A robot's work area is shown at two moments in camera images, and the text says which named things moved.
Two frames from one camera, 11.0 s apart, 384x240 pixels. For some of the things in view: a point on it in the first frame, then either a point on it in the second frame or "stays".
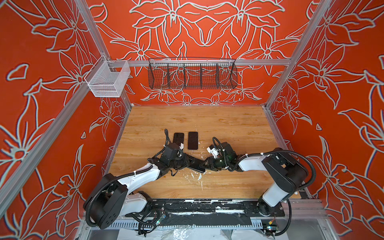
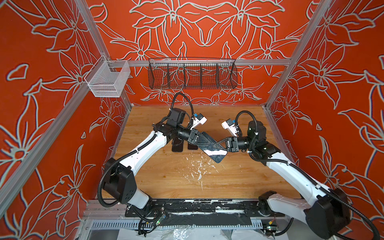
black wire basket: x=192 y=73 stays
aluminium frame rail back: x=199 y=62 stays
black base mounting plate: x=207 y=208 stays
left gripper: x=185 y=162 -> x=193 y=141
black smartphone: x=194 y=164 -> x=216 y=151
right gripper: x=210 y=162 -> x=232 y=144
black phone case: x=194 y=164 -> x=211 y=147
